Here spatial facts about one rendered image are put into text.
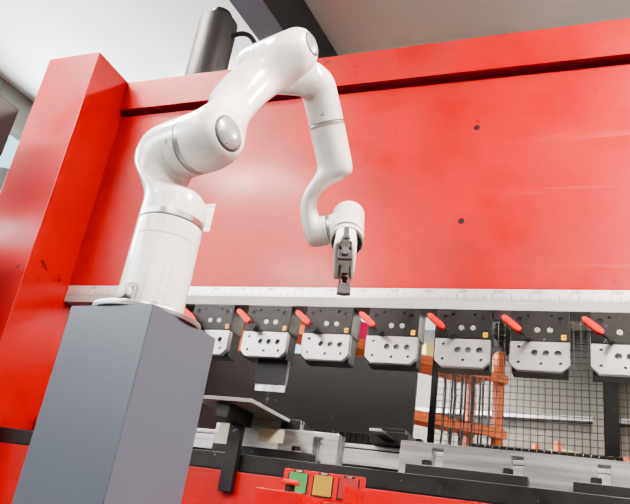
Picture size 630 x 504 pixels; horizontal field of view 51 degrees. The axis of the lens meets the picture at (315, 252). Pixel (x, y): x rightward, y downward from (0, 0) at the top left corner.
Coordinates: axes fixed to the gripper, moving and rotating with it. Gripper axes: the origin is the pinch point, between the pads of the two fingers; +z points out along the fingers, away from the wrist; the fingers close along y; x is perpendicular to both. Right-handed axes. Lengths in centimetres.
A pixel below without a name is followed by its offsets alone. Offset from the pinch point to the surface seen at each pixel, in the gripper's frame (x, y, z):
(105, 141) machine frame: -98, -13, -113
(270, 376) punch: -22, -54, -27
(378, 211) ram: 9, -13, -62
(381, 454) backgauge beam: 13, -76, -21
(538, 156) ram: 55, 7, -63
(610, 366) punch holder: 67, -28, -8
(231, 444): -28, -55, -1
